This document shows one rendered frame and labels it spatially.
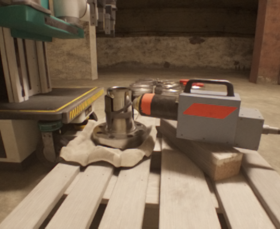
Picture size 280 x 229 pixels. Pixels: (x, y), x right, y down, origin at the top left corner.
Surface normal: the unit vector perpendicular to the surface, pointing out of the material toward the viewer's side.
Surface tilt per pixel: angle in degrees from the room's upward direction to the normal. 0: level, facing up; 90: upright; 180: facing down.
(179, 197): 0
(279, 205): 0
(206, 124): 90
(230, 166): 90
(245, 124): 90
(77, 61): 90
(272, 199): 0
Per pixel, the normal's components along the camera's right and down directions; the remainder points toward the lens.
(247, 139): -0.43, 0.26
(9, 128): -0.04, 0.29
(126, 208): 0.00, -0.96
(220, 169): 0.30, 0.28
